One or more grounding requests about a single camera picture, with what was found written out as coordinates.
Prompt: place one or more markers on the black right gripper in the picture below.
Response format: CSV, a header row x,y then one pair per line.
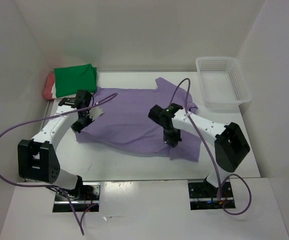
x,y
172,141

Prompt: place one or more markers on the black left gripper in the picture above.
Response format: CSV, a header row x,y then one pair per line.
x,y
78,128

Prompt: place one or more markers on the purple t shirt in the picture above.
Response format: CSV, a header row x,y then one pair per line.
x,y
125,124

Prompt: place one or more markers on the cream white t shirt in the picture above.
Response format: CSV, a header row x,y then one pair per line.
x,y
54,92

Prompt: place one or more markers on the green t shirt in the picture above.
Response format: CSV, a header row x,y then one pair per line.
x,y
68,80

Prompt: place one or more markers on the red t shirt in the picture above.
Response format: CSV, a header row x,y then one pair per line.
x,y
48,86

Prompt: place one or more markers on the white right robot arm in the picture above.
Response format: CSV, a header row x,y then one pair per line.
x,y
228,140

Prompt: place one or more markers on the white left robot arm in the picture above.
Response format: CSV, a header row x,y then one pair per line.
x,y
37,158

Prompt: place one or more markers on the white plastic basket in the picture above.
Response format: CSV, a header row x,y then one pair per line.
x,y
223,85

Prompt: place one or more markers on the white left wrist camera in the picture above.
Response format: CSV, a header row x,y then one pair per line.
x,y
95,112

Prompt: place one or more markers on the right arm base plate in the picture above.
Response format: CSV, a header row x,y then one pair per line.
x,y
202,198

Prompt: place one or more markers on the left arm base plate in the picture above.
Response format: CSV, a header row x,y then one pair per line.
x,y
86,200

